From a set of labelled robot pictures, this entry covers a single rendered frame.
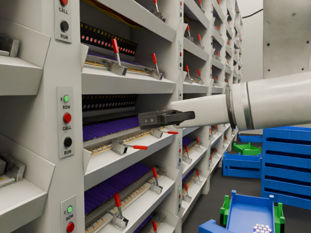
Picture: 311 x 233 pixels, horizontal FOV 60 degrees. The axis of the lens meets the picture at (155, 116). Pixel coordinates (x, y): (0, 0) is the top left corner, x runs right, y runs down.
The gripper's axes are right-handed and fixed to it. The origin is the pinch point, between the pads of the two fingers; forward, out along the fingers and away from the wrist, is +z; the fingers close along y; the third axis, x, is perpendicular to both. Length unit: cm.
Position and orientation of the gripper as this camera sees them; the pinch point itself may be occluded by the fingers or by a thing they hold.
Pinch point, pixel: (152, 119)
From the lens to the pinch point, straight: 53.5
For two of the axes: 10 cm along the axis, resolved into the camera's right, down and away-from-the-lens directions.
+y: -3.6, 0.8, -9.3
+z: -9.2, 1.3, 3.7
